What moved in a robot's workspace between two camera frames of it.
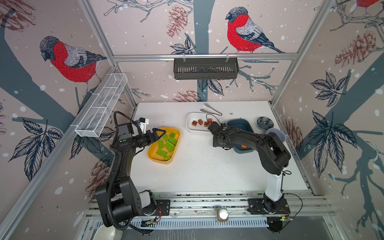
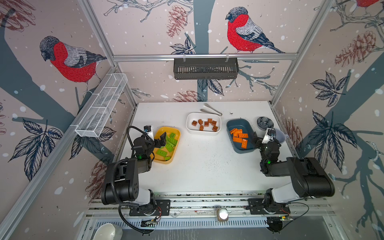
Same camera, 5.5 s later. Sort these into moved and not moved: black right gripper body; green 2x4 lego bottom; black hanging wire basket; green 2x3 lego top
Moved: black right gripper body
Not moved: green 2x3 lego top; green 2x4 lego bottom; black hanging wire basket
